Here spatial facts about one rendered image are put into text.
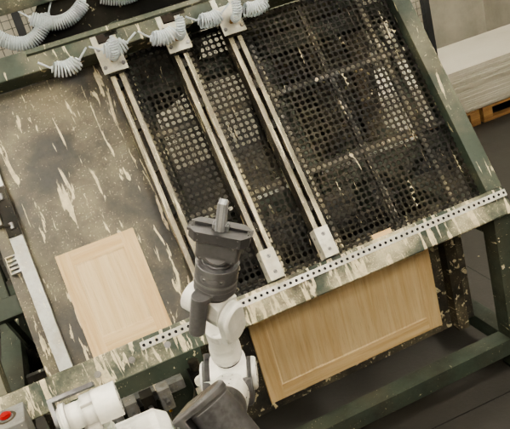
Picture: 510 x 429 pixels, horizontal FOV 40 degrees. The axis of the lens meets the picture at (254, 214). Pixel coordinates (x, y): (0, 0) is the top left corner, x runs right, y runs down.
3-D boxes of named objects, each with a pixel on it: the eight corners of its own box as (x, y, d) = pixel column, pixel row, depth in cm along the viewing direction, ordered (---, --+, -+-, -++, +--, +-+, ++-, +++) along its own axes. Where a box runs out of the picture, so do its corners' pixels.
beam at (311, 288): (7, 431, 257) (1, 433, 246) (-5, 400, 258) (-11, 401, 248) (501, 216, 309) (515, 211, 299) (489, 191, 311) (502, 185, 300)
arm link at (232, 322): (243, 298, 142) (249, 331, 153) (207, 280, 146) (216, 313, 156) (224, 323, 139) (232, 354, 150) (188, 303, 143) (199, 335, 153)
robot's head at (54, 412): (106, 421, 126) (91, 380, 127) (59, 441, 124) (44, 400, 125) (108, 420, 132) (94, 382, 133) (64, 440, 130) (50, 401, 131)
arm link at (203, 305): (246, 275, 143) (241, 317, 149) (204, 254, 147) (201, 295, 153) (214, 303, 134) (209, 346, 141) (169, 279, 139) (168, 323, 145)
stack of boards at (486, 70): (367, 168, 625) (354, 108, 604) (319, 145, 719) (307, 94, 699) (591, 82, 677) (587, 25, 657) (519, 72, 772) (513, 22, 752)
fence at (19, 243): (60, 372, 259) (59, 372, 255) (-26, 141, 272) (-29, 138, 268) (73, 366, 260) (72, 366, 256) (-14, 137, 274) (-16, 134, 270)
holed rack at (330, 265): (141, 350, 260) (141, 350, 260) (139, 342, 261) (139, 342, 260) (507, 195, 300) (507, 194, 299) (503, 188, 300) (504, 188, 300)
